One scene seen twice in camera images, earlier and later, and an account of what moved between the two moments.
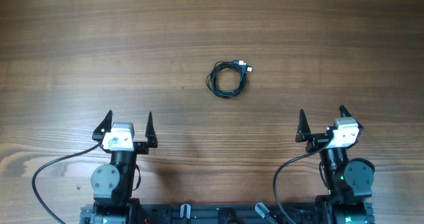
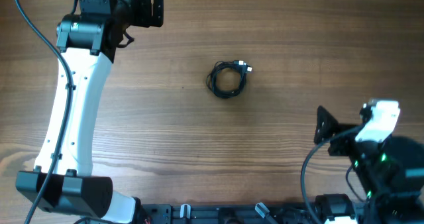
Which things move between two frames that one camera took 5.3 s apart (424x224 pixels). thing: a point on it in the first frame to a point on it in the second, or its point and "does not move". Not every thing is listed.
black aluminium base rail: [203, 213] does not move
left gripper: [141, 148] to [145, 19]
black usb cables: [238, 65] does not move
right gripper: [318, 139] to [340, 139]
